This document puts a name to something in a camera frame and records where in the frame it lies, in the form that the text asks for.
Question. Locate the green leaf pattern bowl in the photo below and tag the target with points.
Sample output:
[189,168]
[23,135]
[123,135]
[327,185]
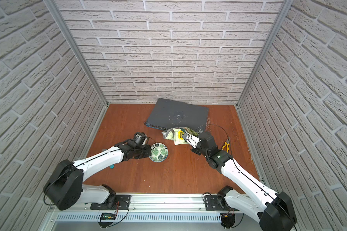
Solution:
[159,152]

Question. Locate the round black connector box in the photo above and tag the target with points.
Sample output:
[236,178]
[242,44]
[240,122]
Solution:
[227,220]

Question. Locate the small green circuit board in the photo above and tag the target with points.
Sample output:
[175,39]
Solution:
[107,216]

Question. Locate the aluminium corner post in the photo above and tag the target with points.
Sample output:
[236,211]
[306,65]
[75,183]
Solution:
[267,45]
[56,14]

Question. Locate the yellow handled pliers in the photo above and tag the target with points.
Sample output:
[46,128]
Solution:
[226,146]

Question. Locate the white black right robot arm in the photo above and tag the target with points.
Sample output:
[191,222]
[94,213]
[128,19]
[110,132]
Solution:
[273,211]

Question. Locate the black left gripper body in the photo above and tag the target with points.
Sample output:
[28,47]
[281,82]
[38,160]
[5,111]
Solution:
[146,149]

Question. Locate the green oats bag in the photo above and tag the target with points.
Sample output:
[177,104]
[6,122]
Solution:
[176,135]

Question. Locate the aluminium corner post left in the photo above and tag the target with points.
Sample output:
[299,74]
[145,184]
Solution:
[56,14]

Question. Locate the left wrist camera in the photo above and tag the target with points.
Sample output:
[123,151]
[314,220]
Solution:
[140,138]

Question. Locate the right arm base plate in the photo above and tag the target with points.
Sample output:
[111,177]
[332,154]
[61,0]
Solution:
[214,203]

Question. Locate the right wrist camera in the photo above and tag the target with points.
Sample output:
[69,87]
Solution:
[191,139]

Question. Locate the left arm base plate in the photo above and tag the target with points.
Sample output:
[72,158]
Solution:
[116,202]

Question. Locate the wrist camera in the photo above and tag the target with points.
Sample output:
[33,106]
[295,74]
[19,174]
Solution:
[191,139]
[140,138]

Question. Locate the grey blue network switch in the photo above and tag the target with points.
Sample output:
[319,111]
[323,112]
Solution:
[168,114]

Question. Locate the aluminium front rail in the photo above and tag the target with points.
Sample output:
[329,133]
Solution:
[156,202]

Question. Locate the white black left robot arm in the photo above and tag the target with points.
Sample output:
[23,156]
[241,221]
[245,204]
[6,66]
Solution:
[66,186]

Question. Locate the aluminium corner post right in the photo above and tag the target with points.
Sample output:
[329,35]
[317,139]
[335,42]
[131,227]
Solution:
[267,45]

